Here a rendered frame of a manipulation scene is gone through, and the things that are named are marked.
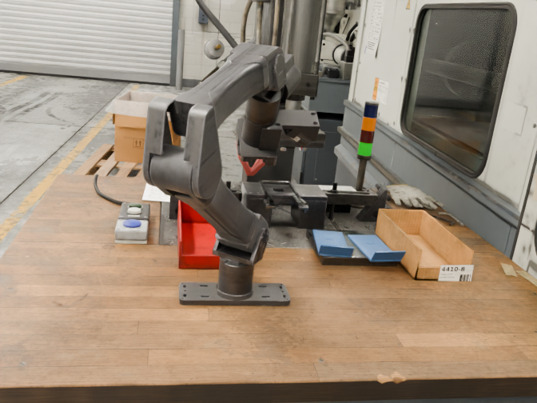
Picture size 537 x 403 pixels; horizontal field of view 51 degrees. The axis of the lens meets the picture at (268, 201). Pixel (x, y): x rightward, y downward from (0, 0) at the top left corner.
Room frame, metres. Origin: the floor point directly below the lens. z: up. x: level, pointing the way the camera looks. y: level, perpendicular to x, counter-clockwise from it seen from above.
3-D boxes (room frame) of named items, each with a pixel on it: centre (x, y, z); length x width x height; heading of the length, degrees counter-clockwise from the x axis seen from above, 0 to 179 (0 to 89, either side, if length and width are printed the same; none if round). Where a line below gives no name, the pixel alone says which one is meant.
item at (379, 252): (1.17, -0.25, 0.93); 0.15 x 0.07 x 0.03; 15
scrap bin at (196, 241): (1.15, 0.13, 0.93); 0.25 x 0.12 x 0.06; 11
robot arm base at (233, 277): (0.93, 0.05, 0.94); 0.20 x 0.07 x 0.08; 101
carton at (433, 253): (1.21, -0.36, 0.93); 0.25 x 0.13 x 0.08; 11
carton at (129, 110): (4.72, 1.06, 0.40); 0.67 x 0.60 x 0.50; 3
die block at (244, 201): (1.35, -0.04, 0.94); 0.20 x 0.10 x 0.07; 101
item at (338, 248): (1.17, -0.15, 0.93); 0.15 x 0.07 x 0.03; 3
